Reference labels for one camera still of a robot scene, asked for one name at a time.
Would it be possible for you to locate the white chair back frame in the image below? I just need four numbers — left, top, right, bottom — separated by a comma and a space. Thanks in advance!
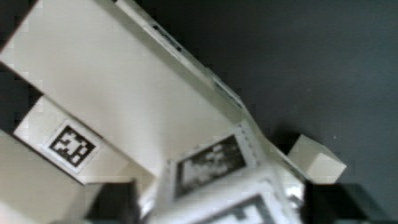
0, 0, 310, 224

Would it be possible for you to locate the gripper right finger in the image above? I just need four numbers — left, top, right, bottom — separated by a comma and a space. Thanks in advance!
303, 182, 393, 224

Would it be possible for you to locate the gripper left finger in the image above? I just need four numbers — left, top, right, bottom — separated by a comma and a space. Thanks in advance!
56, 179, 144, 224

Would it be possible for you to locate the white tagged cube nut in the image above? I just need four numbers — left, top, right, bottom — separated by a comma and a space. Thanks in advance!
288, 135, 347, 184

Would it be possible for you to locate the white tagged cube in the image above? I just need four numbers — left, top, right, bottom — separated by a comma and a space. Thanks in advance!
148, 126, 304, 224

